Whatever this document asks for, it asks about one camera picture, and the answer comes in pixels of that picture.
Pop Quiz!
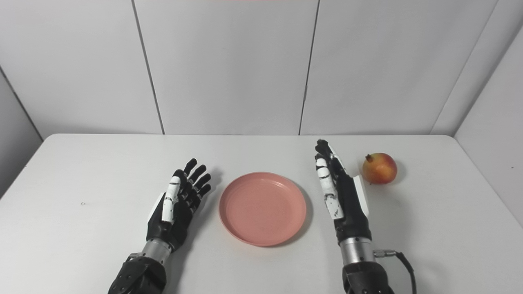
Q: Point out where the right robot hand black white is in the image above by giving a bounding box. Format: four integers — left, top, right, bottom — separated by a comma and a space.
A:
314, 139, 372, 245

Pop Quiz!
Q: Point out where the red yellow pomegranate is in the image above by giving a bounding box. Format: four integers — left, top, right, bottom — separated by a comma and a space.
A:
362, 152, 398, 185

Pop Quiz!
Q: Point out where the pink plate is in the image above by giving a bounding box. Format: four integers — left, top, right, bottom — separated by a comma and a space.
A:
219, 172, 307, 247

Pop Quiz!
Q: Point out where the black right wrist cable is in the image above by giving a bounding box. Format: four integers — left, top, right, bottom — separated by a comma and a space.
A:
373, 249, 417, 294

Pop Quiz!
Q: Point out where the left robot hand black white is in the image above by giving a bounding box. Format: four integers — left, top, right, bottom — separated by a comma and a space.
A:
146, 158, 212, 252

